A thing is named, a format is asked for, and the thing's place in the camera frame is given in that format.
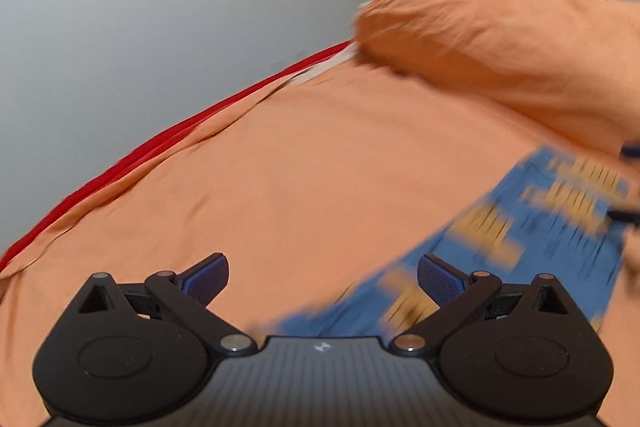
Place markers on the red blanket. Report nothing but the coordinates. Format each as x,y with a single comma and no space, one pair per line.
150,146

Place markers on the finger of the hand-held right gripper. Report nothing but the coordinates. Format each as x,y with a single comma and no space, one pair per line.
625,215
631,151

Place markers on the white mattress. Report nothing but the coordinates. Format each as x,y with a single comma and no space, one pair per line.
322,69

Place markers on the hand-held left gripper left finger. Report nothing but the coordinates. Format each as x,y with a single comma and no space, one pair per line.
207,276

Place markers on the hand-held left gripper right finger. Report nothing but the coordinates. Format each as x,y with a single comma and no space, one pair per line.
440,277

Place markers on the orange pillow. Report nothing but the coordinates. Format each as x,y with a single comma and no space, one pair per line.
500,52

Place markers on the blue printed pants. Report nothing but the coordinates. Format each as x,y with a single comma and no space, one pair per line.
530,227

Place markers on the orange bed sheet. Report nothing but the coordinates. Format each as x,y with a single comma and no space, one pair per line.
300,187

